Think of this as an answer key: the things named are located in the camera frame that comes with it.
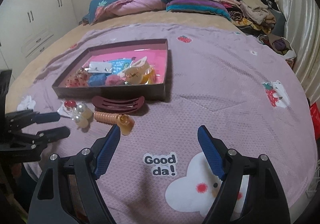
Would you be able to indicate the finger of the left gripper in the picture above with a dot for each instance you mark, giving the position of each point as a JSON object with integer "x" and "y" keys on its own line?
{"x": 41, "y": 118}
{"x": 53, "y": 135}

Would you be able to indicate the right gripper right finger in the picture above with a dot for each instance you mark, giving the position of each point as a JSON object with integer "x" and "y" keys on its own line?
{"x": 265, "y": 200}

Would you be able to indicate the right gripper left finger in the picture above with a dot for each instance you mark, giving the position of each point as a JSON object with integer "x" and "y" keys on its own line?
{"x": 52, "y": 199}

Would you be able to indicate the pearl claw hair clip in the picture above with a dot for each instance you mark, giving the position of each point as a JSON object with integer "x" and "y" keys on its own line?
{"x": 81, "y": 114}

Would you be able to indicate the white stud earring card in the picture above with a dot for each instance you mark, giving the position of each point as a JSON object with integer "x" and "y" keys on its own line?
{"x": 99, "y": 67}

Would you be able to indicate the red strawberry earrings card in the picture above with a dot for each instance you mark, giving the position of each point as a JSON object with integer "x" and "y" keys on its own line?
{"x": 67, "y": 109}

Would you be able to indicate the tan bed sheet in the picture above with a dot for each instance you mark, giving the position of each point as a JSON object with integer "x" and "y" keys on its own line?
{"x": 33, "y": 69}

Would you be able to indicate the brown dotted bow hair clip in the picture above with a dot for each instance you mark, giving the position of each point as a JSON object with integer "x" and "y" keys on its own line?
{"x": 78, "y": 79}

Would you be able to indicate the maroon banana hair clip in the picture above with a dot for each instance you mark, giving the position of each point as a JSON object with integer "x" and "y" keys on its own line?
{"x": 117, "y": 106}

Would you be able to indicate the blue fabric hair accessory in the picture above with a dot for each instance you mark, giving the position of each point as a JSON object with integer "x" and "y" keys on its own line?
{"x": 97, "y": 80}

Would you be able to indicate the blue printed card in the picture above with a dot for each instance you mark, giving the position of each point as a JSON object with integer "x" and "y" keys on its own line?
{"x": 119, "y": 65}

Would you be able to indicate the cream claw hair clip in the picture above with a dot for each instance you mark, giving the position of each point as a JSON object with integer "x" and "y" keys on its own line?
{"x": 135, "y": 72}

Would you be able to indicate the red box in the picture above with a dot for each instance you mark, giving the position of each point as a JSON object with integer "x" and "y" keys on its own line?
{"x": 315, "y": 116}

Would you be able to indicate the dark shallow box pink inside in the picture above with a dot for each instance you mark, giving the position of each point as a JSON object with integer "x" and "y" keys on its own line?
{"x": 156, "y": 51}

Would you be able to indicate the white wardrobe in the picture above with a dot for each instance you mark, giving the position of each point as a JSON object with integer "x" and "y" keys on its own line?
{"x": 28, "y": 27}

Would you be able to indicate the yellow translucent hair clip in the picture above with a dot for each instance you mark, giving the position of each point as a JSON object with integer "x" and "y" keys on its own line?
{"x": 149, "y": 76}

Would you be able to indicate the bag of clothes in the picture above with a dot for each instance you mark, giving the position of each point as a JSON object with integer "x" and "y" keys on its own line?
{"x": 281, "y": 46}

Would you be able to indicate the pile of folded clothes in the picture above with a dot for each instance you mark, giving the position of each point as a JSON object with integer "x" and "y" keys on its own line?
{"x": 256, "y": 17}

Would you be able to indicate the striped purple teal pillow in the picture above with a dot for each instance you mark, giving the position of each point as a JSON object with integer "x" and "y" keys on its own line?
{"x": 211, "y": 7}

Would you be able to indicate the cream satin curtain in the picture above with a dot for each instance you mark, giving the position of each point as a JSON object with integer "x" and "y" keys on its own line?
{"x": 302, "y": 31}

